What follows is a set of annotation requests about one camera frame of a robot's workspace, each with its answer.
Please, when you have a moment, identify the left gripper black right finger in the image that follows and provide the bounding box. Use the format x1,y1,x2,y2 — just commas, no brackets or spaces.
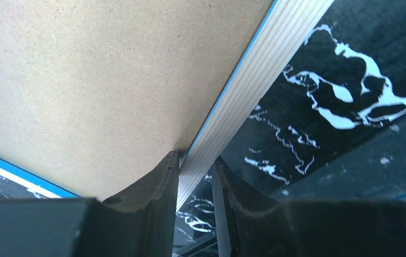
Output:
212,158,406,256

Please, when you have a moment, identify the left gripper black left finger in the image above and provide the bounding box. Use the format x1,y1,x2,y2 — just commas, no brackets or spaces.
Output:
0,150,179,256

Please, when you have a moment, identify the brown cardboard backing board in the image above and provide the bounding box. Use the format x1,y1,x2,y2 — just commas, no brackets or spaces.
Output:
0,0,274,201

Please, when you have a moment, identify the light wooden picture frame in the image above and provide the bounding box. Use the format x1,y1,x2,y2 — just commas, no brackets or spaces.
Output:
0,0,336,214

